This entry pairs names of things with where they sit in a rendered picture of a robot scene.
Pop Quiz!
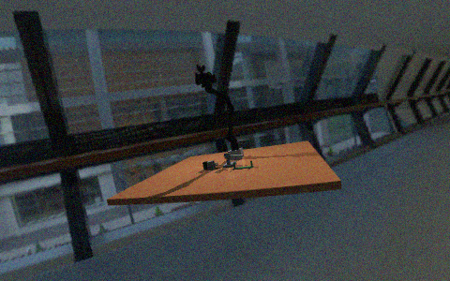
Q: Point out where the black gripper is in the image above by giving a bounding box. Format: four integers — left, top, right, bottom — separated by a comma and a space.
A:
195, 65, 206, 85

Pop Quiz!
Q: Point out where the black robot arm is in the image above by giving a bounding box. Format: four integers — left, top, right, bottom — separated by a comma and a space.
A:
201, 71, 240, 151

